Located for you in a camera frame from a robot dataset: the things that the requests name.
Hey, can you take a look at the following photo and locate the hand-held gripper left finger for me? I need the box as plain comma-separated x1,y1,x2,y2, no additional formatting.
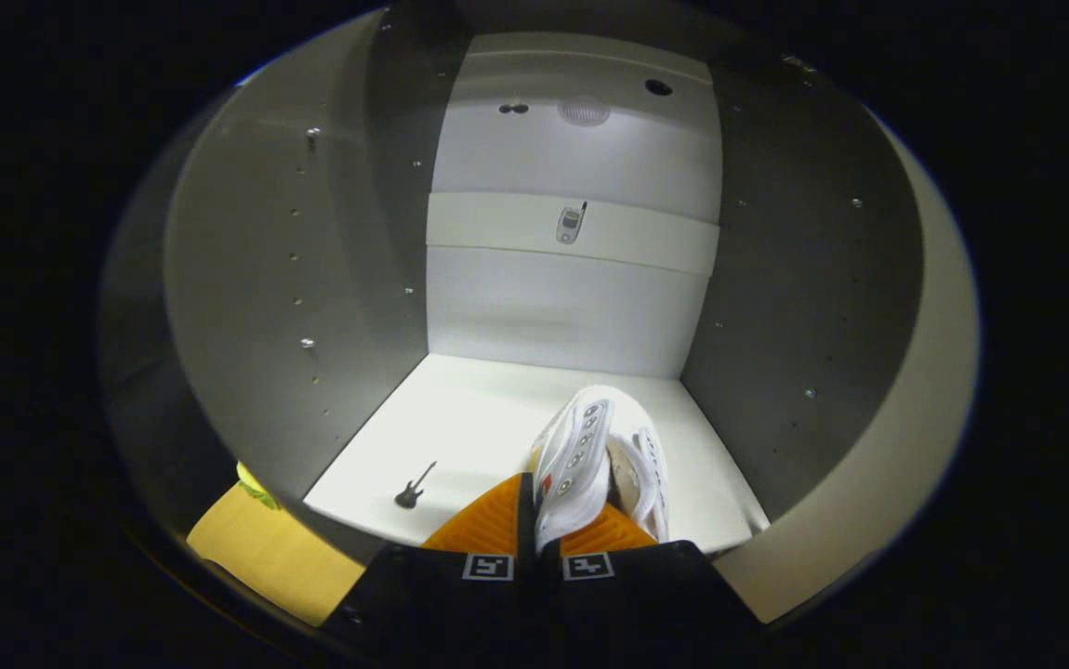
321,472,536,653

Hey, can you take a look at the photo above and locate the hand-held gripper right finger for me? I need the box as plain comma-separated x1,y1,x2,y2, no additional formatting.
537,502,764,653

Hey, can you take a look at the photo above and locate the white sneaker shoe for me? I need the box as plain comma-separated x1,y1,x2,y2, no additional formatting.
531,385,617,551
607,409,672,544

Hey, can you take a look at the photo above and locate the grey shoe cabinet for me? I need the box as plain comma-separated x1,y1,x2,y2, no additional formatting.
98,5,928,560

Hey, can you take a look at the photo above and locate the yellow plush toy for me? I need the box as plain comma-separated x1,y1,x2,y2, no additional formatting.
235,461,282,511

